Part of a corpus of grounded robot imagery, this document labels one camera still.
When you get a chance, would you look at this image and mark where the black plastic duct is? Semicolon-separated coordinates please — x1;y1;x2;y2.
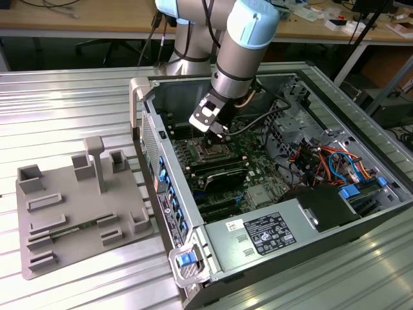
277;184;363;234

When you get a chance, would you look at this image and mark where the blue case latch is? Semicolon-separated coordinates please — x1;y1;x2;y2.
176;253;195;269

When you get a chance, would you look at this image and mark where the grey parts rack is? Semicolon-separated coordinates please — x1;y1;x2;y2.
15;135;155;281

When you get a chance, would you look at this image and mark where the perforated metal disk bay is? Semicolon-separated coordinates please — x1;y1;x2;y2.
263;96;327;156

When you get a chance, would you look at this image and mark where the metal socket cover frame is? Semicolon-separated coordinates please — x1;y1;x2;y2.
206;141;234;160

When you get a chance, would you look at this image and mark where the small white box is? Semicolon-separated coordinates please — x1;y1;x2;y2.
325;18;356;33

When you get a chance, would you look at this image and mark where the black graphics card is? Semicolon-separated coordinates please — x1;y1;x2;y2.
202;166;250;195

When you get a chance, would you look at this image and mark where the black camera cable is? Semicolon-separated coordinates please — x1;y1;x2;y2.
225;87;293;135

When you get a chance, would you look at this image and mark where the long wooden desk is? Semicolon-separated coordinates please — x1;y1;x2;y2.
0;0;413;43

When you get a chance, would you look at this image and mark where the green RAM stick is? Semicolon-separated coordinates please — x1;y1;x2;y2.
50;218;99;240

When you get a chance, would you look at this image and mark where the brown cardboard box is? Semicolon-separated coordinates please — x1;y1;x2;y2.
386;21;413;37

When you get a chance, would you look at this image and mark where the grey power supply unit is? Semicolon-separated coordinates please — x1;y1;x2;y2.
203;197;320;274

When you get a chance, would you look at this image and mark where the grey open PC case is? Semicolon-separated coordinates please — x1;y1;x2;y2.
128;61;413;310

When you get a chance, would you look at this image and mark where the red orange wire bundle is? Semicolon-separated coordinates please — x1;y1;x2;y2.
288;145;330;181

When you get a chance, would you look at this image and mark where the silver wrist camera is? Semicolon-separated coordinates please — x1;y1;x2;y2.
188;96;227;133

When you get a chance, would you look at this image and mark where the silver chipset heatsink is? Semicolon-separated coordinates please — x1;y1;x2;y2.
247;185;272;208

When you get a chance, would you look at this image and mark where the blue data wire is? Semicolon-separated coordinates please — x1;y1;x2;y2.
328;150;359;181

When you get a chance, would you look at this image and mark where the black chair base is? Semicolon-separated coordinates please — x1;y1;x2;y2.
76;38;138;67

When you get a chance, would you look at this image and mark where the green motherboard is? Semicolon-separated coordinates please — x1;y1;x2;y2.
163;111;293;223

